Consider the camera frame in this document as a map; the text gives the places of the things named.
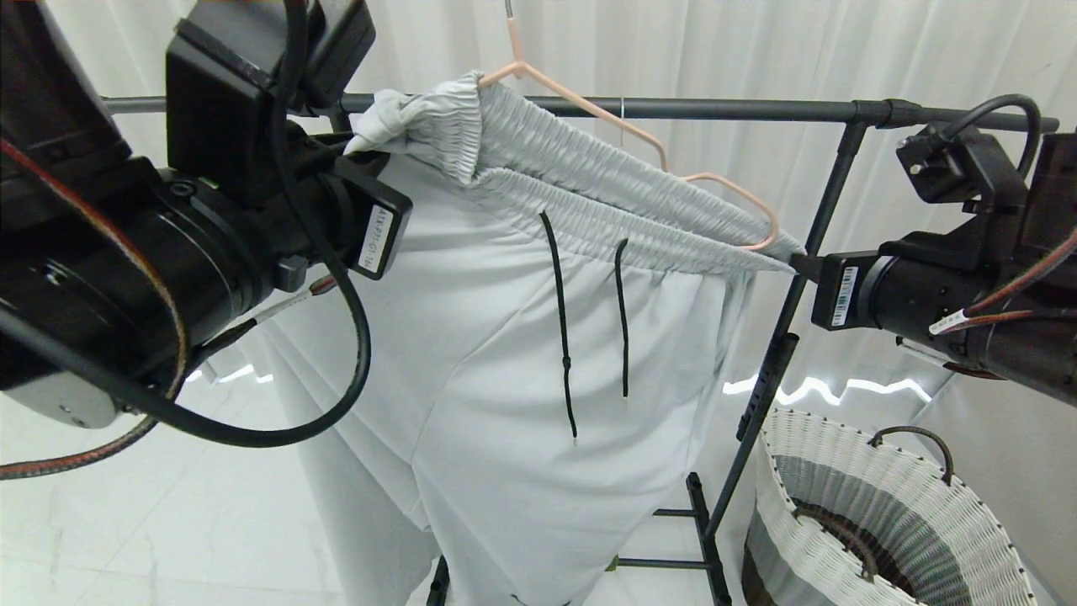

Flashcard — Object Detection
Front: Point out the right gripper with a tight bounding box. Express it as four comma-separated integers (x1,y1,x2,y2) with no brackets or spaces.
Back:
810,249,994,356

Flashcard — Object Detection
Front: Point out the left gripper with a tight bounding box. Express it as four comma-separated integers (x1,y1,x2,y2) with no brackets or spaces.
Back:
156,154,413,350

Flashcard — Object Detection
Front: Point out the pale grey garment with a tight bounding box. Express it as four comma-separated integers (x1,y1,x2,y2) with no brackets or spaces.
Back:
255,72,809,606

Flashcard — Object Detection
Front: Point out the white laundry basket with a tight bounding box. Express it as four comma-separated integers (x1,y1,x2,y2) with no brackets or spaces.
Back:
742,410,1040,606

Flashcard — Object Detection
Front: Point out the black clothes rack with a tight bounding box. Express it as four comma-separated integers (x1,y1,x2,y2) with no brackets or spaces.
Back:
101,91,1061,606

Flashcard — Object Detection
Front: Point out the white curtain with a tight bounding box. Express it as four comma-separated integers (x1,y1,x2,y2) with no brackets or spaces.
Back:
46,0,1077,405

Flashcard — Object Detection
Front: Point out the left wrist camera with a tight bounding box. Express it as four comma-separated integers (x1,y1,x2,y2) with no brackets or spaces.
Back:
166,0,377,207

